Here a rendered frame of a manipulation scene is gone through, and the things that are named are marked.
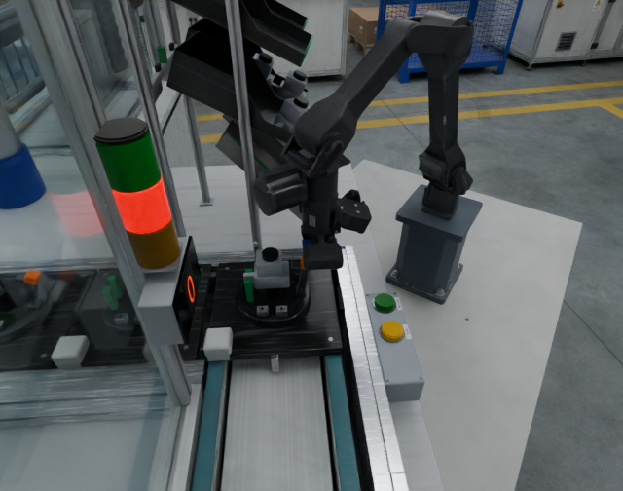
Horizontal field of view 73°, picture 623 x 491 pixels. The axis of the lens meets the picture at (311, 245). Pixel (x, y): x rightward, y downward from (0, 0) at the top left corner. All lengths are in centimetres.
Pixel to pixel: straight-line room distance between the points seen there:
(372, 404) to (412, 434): 12
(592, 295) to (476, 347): 169
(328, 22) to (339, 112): 422
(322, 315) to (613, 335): 184
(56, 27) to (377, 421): 63
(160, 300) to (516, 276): 88
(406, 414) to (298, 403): 20
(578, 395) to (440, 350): 126
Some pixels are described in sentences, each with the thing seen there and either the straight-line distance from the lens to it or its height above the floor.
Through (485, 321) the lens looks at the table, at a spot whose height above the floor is 86.
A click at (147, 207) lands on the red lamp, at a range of 46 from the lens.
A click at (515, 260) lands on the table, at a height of 86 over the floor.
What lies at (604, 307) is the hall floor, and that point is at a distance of 258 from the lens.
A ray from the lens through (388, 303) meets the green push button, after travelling 84.
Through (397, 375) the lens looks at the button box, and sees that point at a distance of 76.
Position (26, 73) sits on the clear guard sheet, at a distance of 38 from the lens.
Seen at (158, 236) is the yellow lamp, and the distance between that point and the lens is 48.
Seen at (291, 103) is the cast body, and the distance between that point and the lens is 87.
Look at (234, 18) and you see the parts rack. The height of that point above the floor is 143.
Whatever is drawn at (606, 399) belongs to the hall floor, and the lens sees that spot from 219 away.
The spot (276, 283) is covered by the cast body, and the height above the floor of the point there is 104.
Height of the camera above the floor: 158
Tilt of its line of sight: 40 degrees down
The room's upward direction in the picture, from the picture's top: straight up
